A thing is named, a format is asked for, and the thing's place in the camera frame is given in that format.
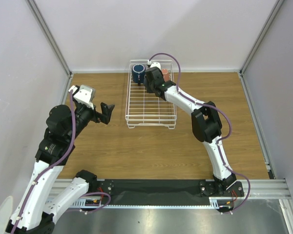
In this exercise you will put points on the right aluminium frame post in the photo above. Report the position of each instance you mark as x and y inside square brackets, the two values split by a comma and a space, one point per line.
[270, 19]

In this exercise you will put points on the left aluminium frame post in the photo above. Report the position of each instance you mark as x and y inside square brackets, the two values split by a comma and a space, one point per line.
[48, 34]

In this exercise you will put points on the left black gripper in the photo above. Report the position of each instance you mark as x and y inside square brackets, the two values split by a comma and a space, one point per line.
[105, 117]

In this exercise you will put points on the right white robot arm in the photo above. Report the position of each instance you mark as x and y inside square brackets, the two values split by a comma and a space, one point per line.
[205, 121]

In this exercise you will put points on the pink ceramic mug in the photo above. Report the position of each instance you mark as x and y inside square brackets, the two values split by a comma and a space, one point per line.
[166, 74]

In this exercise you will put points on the white wire dish rack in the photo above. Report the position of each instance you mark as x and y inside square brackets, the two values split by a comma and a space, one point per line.
[142, 108]

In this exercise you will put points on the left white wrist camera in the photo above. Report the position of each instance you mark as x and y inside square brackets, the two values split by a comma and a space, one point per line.
[83, 94]

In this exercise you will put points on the aluminium frame post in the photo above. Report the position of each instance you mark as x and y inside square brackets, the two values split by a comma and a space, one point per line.
[48, 34]
[270, 19]

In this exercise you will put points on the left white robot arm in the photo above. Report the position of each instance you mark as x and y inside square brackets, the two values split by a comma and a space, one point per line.
[33, 215]

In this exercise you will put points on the large dark blue mug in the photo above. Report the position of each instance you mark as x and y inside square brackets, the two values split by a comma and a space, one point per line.
[138, 73]

